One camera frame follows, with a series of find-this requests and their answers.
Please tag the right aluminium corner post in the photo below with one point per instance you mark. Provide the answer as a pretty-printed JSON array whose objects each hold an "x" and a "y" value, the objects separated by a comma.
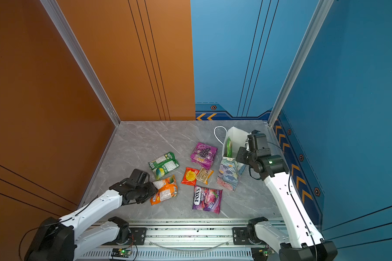
[{"x": 321, "y": 11}]

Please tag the left green circuit board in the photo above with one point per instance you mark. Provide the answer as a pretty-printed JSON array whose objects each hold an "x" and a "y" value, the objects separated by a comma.
[{"x": 121, "y": 253}]

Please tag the tan cracker packet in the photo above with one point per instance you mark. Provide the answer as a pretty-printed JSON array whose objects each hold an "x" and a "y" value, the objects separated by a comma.
[{"x": 204, "y": 175}]

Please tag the left aluminium corner post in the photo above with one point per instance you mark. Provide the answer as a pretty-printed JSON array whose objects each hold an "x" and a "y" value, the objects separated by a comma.
[{"x": 60, "y": 22}]

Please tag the red yellow snack packet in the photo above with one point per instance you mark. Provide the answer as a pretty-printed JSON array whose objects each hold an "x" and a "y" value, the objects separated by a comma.
[{"x": 190, "y": 176}]

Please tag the aluminium corner post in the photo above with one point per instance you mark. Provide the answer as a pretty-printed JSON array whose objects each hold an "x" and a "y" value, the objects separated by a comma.
[
  {"x": 60, "y": 22},
  {"x": 321, "y": 11}
]

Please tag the orange white snack bag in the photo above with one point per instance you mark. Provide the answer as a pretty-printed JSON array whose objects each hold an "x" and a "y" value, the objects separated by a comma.
[{"x": 167, "y": 189}]

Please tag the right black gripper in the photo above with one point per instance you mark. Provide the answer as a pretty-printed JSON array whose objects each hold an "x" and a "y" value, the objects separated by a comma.
[{"x": 240, "y": 156}]

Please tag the purple grape snack bag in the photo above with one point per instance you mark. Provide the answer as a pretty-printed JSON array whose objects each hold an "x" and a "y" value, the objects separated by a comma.
[{"x": 204, "y": 155}]

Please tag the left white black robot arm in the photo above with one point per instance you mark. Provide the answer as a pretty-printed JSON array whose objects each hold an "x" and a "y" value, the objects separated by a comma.
[{"x": 69, "y": 237}]

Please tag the green Lays chips bag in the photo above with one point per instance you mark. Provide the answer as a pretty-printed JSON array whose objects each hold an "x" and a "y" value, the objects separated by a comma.
[{"x": 228, "y": 148}]

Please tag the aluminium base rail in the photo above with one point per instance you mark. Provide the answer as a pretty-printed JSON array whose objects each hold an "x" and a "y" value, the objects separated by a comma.
[{"x": 167, "y": 240}]

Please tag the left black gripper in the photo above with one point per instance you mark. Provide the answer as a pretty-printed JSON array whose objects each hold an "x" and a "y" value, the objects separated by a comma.
[{"x": 153, "y": 191}]

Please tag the green white snack packet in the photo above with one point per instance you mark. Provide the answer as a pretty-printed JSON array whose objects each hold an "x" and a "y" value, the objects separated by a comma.
[{"x": 164, "y": 165}]

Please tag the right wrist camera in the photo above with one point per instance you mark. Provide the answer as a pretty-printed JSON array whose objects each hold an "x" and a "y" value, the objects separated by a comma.
[{"x": 257, "y": 141}]

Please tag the right circuit board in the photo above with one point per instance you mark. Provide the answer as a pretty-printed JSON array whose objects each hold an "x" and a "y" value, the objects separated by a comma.
[{"x": 262, "y": 254}]

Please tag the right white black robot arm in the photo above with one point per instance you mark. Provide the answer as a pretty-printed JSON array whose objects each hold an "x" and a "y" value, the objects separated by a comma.
[{"x": 302, "y": 241}]

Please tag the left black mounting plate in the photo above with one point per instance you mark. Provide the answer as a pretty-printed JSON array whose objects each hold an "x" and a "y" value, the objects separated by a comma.
[{"x": 138, "y": 235}]

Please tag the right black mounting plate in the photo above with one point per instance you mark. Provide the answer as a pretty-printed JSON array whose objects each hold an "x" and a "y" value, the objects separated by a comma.
[{"x": 251, "y": 236}]

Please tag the purple Fox's candy bag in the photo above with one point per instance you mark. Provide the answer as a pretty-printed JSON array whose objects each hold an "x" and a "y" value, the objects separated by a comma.
[{"x": 207, "y": 199}]

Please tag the black mounting plate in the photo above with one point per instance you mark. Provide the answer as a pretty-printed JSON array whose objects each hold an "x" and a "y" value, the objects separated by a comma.
[
  {"x": 251, "y": 236},
  {"x": 138, "y": 235}
]

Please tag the floral paper gift bag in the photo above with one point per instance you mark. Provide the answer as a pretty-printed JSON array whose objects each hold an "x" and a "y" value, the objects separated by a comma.
[{"x": 230, "y": 170}]

